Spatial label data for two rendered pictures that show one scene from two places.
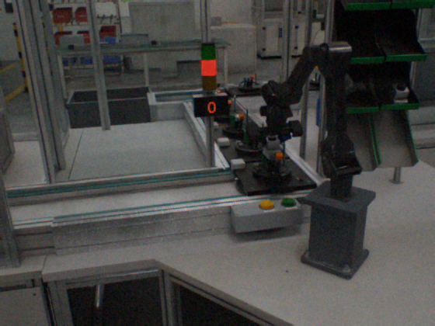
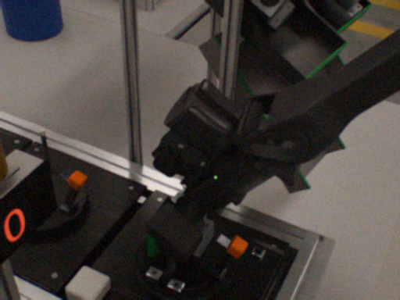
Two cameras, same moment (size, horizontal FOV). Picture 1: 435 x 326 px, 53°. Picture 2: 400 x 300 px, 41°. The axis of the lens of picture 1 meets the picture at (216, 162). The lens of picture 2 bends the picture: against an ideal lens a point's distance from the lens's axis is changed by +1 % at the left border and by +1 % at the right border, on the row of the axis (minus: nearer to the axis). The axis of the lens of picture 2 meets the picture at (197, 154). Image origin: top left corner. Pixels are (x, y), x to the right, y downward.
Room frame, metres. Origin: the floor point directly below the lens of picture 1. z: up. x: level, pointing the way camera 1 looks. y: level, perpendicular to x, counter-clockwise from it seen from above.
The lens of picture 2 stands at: (1.12, 0.19, 1.61)
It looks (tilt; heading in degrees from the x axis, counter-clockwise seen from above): 41 degrees down; 306
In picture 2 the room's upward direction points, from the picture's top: 3 degrees clockwise
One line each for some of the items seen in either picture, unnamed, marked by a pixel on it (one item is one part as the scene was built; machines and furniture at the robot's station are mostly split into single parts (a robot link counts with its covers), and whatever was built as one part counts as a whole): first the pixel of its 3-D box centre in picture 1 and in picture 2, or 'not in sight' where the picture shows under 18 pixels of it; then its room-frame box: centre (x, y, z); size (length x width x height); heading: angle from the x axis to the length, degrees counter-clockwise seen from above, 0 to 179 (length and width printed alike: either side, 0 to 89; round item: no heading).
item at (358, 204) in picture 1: (337, 227); not in sight; (1.04, -0.33, 0.96); 0.15 x 0.15 x 0.20; 52
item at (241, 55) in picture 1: (193, 36); not in sight; (9.20, 0.40, 0.69); 2.42 x 1.03 x 1.38; 97
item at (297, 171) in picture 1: (271, 175); (183, 271); (1.41, -0.19, 0.96); 0.24 x 0.24 x 0.02; 11
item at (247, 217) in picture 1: (266, 214); not in sight; (1.18, -0.15, 0.93); 0.21 x 0.07 x 0.06; 101
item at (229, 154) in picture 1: (252, 139); (40, 186); (1.66, -0.14, 1.01); 0.24 x 0.24 x 0.13; 11
